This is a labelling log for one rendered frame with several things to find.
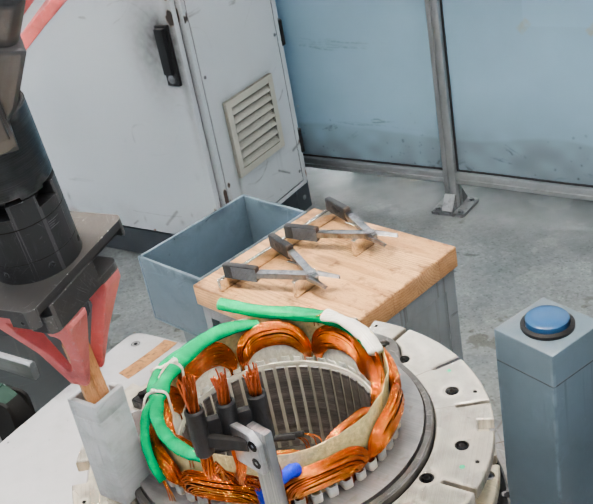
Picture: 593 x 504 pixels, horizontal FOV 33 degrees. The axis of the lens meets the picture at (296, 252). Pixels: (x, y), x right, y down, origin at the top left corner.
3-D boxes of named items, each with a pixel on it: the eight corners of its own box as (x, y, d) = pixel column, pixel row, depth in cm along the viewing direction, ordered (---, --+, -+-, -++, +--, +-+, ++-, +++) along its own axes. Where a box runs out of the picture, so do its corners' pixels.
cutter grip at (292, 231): (285, 238, 106) (282, 225, 105) (288, 235, 107) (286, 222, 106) (317, 242, 104) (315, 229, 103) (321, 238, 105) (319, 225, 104)
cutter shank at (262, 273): (256, 278, 99) (255, 273, 98) (259, 274, 99) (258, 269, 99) (313, 279, 97) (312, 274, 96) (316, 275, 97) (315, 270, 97)
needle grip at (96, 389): (85, 412, 69) (56, 346, 66) (99, 395, 70) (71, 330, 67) (103, 415, 68) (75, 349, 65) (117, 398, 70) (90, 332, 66)
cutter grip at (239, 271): (224, 278, 101) (221, 264, 100) (228, 274, 102) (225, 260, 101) (257, 282, 99) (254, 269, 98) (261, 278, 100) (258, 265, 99)
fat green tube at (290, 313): (216, 321, 82) (212, 301, 81) (247, 297, 85) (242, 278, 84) (362, 365, 73) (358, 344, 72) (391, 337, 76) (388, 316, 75)
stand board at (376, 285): (197, 304, 105) (192, 285, 104) (317, 225, 116) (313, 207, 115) (337, 361, 92) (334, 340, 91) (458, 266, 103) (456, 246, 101)
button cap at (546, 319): (550, 341, 90) (549, 332, 89) (516, 325, 93) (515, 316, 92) (579, 321, 92) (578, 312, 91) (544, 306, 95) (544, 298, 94)
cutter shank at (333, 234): (317, 238, 104) (316, 233, 104) (319, 234, 105) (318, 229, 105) (372, 239, 101) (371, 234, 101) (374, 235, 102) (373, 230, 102)
